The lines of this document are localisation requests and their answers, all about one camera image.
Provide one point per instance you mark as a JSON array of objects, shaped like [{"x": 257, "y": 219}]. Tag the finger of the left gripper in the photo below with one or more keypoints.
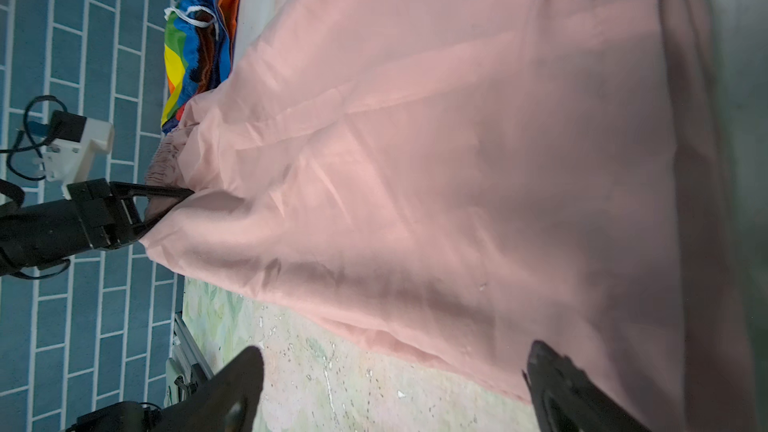
[
  {"x": 140, "y": 226},
  {"x": 130, "y": 190}
]

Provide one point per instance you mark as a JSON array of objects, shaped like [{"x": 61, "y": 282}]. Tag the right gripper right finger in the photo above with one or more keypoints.
[{"x": 565, "y": 399}]

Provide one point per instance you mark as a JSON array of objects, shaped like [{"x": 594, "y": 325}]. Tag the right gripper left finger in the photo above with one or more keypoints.
[{"x": 227, "y": 402}]

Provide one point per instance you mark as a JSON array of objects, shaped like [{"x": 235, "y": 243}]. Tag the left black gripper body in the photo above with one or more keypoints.
[{"x": 107, "y": 212}]

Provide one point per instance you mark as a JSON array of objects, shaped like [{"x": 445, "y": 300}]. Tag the rainbow striped shorts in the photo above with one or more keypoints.
[{"x": 198, "y": 52}]

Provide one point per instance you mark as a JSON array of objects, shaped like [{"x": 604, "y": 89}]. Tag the pink shorts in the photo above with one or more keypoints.
[{"x": 450, "y": 180}]

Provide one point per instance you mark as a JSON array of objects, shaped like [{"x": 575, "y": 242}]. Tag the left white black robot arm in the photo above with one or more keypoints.
[{"x": 39, "y": 236}]

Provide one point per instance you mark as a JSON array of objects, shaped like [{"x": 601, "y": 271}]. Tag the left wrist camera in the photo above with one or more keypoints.
[{"x": 72, "y": 145}]

